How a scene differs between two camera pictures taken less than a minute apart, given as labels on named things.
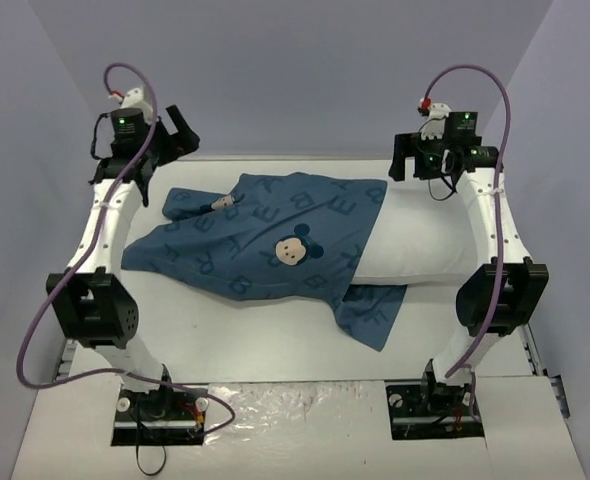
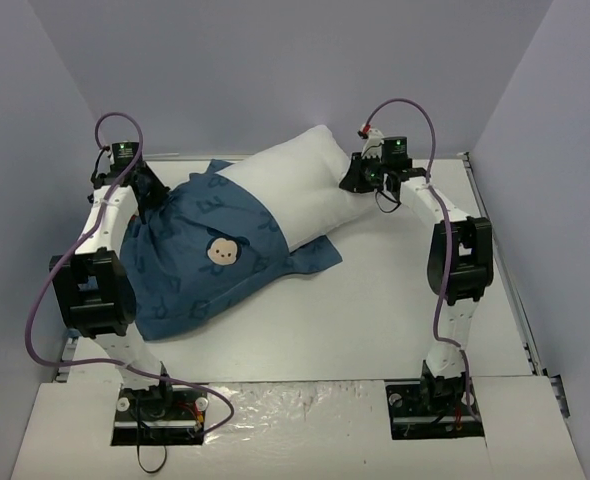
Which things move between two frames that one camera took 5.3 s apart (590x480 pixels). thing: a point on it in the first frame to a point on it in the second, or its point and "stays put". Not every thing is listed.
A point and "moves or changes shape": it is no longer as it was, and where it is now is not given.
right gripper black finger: [407, 145] to [352, 181]
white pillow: [417, 239] to [299, 178]
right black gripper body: [408, 156] to [353, 175]
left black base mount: [164, 417] stays put
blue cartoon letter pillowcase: [275, 236] moves or changes shape
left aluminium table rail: [67, 357] stays put
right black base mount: [418, 412] stays put
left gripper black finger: [187, 139] to [148, 190]
